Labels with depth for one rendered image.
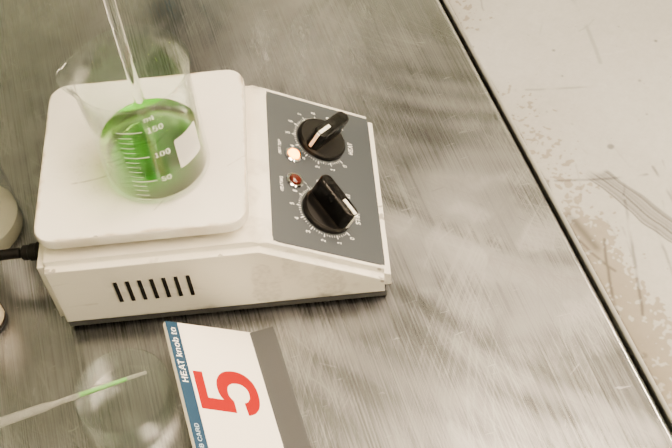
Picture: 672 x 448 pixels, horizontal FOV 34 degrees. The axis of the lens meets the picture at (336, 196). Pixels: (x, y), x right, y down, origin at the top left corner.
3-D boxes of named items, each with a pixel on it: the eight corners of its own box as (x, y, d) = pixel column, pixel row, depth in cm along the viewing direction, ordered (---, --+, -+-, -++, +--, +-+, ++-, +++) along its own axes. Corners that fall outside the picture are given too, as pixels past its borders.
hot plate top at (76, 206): (245, 76, 68) (243, 65, 67) (250, 231, 61) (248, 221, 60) (53, 95, 68) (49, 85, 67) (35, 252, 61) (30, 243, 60)
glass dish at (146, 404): (65, 404, 64) (55, 386, 62) (143, 348, 66) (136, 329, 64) (115, 471, 61) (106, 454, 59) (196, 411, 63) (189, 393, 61)
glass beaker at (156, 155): (210, 120, 65) (186, 14, 59) (219, 203, 61) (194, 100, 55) (94, 138, 65) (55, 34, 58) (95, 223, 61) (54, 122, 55)
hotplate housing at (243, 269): (372, 140, 75) (367, 56, 68) (393, 302, 67) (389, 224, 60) (48, 172, 75) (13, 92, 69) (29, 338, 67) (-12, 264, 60)
